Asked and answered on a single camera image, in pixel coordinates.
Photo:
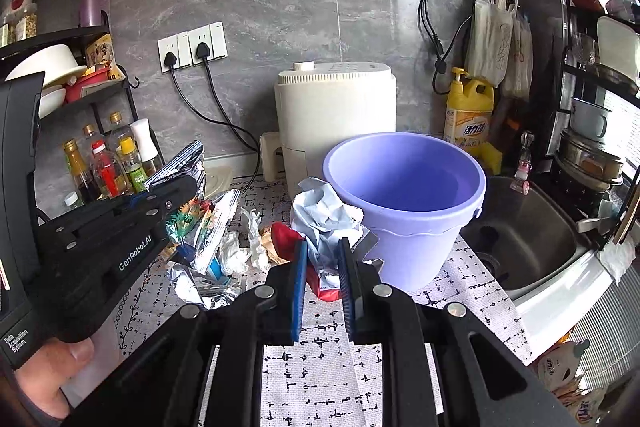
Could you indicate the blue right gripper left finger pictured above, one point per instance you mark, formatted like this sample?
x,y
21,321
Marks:
x,y
298,289

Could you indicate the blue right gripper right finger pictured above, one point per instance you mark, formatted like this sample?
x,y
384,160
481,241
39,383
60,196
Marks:
x,y
349,286

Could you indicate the blue red wrapper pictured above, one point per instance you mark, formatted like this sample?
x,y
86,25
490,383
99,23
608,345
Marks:
x,y
320,219

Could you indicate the silver foil snack bag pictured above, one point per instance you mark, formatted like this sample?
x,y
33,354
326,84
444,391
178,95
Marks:
x,y
205,290

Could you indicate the colourful snack wrapper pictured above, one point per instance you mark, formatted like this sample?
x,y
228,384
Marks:
x,y
197,227

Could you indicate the small brown paper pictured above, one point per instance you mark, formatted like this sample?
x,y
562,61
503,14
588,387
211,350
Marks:
x,y
271,250

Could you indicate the white tissue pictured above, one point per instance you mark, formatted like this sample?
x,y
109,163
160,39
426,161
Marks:
x,y
242,251

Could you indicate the person left hand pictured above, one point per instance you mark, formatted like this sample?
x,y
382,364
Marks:
x,y
42,377

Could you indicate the white patterned table mat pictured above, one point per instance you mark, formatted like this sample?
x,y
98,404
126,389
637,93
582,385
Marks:
x,y
324,380

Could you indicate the white cap small bottle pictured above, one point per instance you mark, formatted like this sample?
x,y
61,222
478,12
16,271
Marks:
x,y
73,201

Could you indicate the dark soy sauce bottle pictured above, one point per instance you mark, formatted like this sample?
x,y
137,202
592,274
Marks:
x,y
81,173

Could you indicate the purple plastic bucket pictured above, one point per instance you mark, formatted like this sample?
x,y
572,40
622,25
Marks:
x,y
416,193

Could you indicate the red cap oil bottle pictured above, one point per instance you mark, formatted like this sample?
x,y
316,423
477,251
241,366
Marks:
x,y
107,168

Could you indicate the cream induction cooker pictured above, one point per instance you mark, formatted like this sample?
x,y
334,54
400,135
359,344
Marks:
x,y
218,181

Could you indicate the yellow cap green label bottle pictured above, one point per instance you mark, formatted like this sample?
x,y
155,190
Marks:
x,y
133,164

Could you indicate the cream air fryer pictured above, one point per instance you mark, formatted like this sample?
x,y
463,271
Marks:
x,y
320,105

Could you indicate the gold cap clear bottle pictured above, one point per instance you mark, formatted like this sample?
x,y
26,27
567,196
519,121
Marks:
x,y
119,131

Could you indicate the white top oil dispenser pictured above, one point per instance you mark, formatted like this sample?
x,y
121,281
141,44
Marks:
x,y
148,151

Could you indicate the stainless steel sink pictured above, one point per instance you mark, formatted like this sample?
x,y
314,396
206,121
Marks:
x,y
523,240

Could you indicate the red bowl on shelf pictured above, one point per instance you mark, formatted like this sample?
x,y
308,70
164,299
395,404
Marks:
x,y
87,84

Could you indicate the pink small bottle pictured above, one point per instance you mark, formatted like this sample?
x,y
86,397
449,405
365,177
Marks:
x,y
520,181

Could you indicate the yellow detergent bottle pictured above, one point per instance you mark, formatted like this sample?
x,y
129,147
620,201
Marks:
x,y
470,102

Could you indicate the white stacked bowls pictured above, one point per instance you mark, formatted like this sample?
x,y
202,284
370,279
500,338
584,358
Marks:
x,y
59,67

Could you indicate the black condiment shelf rack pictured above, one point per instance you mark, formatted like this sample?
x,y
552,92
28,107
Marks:
x,y
80,63

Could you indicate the stainless steel pot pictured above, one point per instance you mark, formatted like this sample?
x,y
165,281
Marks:
x,y
588,161

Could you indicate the hanging white bags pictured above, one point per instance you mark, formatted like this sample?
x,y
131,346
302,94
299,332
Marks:
x,y
500,49

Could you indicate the white enamel mug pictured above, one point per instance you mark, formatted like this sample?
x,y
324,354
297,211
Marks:
x,y
589,120

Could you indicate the black dish rack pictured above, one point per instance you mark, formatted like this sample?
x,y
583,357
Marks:
x,y
592,43

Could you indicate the white wall socket panel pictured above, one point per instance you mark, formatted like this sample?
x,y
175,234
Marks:
x,y
184,44

